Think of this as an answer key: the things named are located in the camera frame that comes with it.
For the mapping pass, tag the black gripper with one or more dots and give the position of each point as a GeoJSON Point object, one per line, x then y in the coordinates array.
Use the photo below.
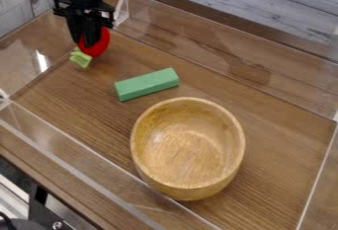
{"type": "Point", "coordinates": [100, 14]}

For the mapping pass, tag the black metal stand base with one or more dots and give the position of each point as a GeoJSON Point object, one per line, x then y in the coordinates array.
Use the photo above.
{"type": "Point", "coordinates": [42, 218]}

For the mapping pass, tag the wooden bowl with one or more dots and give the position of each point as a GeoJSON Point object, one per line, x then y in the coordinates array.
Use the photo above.
{"type": "Point", "coordinates": [188, 148]}

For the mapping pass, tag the red plush strawberry green stem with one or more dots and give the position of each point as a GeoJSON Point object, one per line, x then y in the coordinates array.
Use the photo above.
{"type": "Point", "coordinates": [85, 53]}

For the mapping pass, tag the green rectangular block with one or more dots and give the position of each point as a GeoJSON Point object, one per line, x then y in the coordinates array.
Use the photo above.
{"type": "Point", "coordinates": [146, 84]}

